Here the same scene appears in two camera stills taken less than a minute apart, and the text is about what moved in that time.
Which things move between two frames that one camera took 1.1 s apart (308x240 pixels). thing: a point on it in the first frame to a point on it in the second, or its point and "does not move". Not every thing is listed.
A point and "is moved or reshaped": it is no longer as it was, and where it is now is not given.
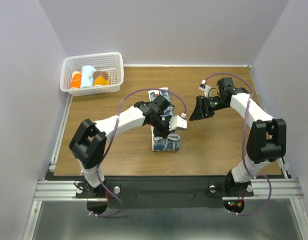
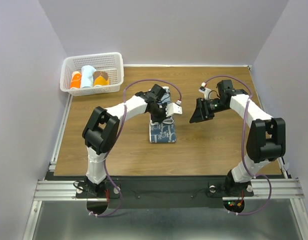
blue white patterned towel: [171, 142] is moved or reshaped
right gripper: [202, 110] does not move
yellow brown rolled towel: [100, 78] does not move
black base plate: [163, 192] does not move
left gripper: [164, 133] to [162, 117]
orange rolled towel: [76, 80] does not move
